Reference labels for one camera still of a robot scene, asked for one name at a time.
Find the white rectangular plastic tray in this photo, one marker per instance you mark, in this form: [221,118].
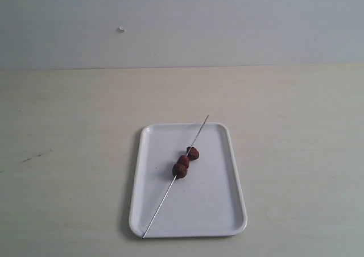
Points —
[207,202]

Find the thin metal skewer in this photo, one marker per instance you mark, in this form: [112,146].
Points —
[172,182]

